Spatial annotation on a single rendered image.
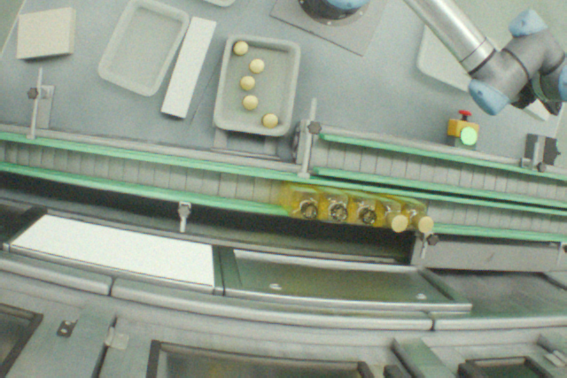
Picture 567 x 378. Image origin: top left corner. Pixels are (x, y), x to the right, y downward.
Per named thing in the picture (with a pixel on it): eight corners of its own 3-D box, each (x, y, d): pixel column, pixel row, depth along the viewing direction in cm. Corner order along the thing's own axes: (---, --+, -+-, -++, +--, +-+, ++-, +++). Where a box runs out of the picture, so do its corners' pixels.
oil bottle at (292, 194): (278, 202, 154) (290, 220, 133) (282, 177, 153) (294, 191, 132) (303, 205, 154) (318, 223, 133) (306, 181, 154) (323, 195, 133)
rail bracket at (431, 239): (405, 250, 159) (421, 263, 146) (411, 223, 158) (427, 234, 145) (419, 251, 160) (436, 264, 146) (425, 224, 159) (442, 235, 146)
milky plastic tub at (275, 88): (211, 126, 163) (212, 127, 154) (227, 35, 161) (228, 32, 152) (283, 135, 165) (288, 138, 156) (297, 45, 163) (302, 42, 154)
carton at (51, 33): (27, 18, 153) (19, 15, 146) (76, 10, 155) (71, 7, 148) (23, 59, 155) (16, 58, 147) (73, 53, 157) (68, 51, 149)
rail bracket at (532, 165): (516, 165, 161) (536, 172, 147) (519, 139, 160) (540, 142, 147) (526, 168, 161) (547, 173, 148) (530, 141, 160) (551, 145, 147)
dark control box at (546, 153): (523, 159, 174) (534, 162, 166) (525, 132, 173) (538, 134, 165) (542, 163, 175) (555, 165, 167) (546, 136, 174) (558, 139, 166)
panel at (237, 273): (40, 224, 138) (2, 258, 104) (41, 212, 137) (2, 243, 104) (421, 276, 149) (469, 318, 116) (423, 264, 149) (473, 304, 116)
